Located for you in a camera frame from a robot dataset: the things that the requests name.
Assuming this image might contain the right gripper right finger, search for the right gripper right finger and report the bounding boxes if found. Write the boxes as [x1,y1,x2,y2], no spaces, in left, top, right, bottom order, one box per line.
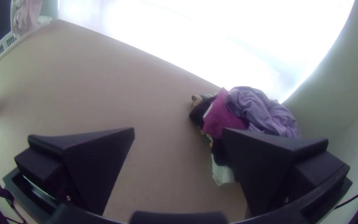
[222,127,351,218]

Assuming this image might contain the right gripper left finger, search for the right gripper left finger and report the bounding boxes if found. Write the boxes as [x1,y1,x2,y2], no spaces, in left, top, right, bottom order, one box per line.
[14,127,135,216]

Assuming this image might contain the heap of pale clothes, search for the heap of pale clothes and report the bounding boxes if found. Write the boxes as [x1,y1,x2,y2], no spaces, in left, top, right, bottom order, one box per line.
[10,0,44,38]

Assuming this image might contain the white laundry basket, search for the white laundry basket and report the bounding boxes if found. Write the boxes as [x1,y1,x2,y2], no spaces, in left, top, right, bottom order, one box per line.
[0,15,52,71]

